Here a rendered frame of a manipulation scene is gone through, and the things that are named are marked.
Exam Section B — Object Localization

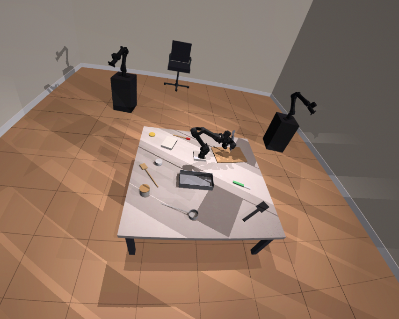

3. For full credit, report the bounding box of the light wooden board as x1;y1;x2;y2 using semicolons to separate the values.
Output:
211;147;247;163

